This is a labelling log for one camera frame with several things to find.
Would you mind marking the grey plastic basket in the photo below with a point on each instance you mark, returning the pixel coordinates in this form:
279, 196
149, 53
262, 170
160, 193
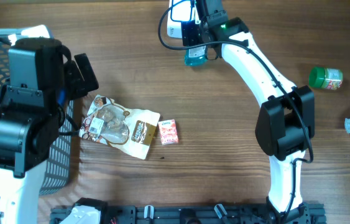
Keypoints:
58, 164

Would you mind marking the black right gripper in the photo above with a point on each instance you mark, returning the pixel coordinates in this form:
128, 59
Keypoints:
189, 32

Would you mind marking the red tissue pack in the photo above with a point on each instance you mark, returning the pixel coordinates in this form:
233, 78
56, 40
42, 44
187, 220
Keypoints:
168, 132

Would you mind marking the green lid jar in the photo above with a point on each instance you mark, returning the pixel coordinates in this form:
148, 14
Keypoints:
325, 78

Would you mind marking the brown white snack bag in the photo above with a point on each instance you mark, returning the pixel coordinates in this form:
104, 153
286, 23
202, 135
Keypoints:
129, 130

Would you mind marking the white barcode scanner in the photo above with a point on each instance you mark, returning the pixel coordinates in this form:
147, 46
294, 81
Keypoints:
182, 12

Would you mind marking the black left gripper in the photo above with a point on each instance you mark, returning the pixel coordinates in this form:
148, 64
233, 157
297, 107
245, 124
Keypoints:
79, 88

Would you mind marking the blue mouthwash bottle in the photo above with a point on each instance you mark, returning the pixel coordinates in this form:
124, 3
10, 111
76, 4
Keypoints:
195, 56

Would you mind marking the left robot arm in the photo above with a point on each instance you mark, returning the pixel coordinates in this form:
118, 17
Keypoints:
44, 77

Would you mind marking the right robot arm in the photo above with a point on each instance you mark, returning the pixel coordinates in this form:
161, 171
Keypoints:
285, 124

